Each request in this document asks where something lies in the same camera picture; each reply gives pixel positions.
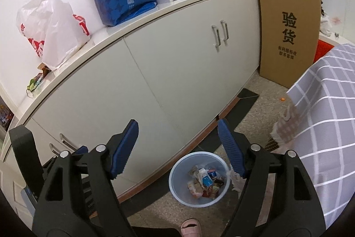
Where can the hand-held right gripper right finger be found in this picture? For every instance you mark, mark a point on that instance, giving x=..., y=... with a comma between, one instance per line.
x=231, y=148

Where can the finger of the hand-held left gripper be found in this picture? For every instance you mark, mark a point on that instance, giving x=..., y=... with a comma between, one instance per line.
x=26, y=153
x=81, y=150

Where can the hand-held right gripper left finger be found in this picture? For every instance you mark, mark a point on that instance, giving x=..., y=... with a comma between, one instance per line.
x=124, y=151

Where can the white tissue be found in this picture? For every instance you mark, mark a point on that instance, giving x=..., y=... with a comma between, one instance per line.
x=235, y=181

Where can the white and blue carton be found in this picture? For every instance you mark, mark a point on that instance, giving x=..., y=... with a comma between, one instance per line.
x=206, y=180

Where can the light blue trash bin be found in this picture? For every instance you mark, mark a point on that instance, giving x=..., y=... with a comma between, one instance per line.
x=180, y=170

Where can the colourful picture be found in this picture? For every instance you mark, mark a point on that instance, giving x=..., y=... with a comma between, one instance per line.
x=5, y=117

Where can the pile of wrappers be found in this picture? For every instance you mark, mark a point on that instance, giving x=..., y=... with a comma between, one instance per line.
x=199, y=192

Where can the brown checked cloth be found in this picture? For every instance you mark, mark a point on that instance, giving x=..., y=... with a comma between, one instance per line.
x=283, y=128

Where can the small brown box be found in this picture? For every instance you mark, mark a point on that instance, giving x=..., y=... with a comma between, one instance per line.
x=44, y=68

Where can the white floor cabinet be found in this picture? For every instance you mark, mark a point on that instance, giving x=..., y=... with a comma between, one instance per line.
x=166, y=73

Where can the pink slipper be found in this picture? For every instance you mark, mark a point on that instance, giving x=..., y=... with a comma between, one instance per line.
x=191, y=228

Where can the grey checked tablecloth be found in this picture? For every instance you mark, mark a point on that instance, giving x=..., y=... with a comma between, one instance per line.
x=327, y=101

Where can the white plastic bag red print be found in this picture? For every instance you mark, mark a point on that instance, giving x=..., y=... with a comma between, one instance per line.
x=55, y=26

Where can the small white plastic bag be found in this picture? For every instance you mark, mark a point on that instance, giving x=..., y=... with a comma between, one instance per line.
x=326, y=27

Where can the brown cardboard box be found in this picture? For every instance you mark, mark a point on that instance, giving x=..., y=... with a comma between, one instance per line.
x=288, y=3

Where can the pale pink butterfly sticker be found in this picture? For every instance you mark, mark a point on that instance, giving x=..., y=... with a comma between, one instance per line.
x=336, y=20

